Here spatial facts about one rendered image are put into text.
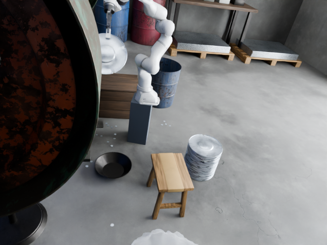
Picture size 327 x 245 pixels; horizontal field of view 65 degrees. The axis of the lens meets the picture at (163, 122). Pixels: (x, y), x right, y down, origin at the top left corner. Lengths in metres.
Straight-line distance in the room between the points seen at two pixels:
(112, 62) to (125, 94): 0.86
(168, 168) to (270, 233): 0.90
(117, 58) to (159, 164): 0.79
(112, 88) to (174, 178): 1.24
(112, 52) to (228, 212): 1.46
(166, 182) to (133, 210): 0.38
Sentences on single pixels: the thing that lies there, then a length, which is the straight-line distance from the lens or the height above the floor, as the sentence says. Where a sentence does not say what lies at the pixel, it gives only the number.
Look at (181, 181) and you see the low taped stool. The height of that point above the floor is 0.33.
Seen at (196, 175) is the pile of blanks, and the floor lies 0.06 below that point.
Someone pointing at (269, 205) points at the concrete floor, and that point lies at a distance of 2.38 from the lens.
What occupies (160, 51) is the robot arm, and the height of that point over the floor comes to 0.90.
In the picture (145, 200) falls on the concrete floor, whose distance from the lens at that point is 2.05.
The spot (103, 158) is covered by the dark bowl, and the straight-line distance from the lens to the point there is 2.27.
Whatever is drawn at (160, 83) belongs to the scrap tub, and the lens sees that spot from 2.89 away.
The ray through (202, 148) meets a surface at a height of 0.28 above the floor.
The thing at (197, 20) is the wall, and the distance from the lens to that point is 5.76.
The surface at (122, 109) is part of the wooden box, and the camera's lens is 2.74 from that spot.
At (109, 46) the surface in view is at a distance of 1.86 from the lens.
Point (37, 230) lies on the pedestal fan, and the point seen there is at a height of 0.03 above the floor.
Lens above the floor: 1.62
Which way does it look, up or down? 35 degrees down
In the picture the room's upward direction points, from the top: 10 degrees clockwise
